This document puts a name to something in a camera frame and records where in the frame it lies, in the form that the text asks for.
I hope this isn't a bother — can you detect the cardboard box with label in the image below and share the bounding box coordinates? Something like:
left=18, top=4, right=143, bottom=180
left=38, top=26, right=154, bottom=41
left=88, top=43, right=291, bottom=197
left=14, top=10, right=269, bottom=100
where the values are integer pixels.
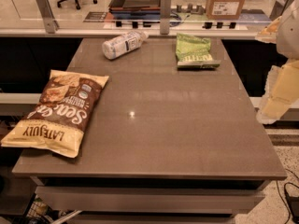
left=206, top=0, right=245, bottom=20

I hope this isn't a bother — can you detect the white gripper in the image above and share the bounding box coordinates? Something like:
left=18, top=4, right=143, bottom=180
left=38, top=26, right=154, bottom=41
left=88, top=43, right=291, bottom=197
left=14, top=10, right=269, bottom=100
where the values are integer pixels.
left=255, top=0, right=299, bottom=124

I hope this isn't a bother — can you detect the brown Late July chip bag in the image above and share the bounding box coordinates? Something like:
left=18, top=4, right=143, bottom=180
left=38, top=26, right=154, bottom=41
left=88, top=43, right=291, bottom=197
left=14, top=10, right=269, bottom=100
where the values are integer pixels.
left=1, top=70, right=108, bottom=158

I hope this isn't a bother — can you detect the black power adapter with cable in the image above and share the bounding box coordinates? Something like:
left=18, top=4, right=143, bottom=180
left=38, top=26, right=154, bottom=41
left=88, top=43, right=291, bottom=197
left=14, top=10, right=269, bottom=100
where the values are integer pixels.
left=275, top=169, right=299, bottom=224

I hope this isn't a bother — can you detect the grey metal post left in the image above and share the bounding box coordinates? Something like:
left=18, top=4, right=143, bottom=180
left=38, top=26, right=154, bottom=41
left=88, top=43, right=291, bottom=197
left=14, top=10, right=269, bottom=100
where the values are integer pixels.
left=36, top=0, right=59, bottom=34

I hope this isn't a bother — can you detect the grey metal post right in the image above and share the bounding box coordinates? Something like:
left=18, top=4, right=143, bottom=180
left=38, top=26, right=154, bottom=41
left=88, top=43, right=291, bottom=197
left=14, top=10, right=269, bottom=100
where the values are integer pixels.
left=270, top=0, right=299, bottom=21

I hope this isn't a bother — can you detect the grey metal post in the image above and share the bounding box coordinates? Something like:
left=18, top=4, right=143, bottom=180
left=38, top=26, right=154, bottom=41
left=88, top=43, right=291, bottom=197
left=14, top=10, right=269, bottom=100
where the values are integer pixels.
left=270, top=0, right=299, bottom=21
left=160, top=0, right=171, bottom=35
left=36, top=0, right=59, bottom=34

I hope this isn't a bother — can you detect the grey metal post middle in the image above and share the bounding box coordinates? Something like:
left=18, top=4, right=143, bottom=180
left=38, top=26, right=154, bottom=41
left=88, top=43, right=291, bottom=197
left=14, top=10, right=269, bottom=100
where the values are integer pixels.
left=160, top=0, right=171, bottom=35

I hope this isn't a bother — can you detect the green jalapeno chip bag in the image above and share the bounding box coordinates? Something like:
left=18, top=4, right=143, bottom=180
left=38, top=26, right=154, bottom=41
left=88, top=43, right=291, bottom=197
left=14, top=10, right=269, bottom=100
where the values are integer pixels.
left=176, top=34, right=221, bottom=69

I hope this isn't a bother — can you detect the white plastic bottle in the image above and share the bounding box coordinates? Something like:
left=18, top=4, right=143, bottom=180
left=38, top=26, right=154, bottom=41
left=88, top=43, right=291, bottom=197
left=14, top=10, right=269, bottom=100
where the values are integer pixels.
left=102, top=31, right=149, bottom=60

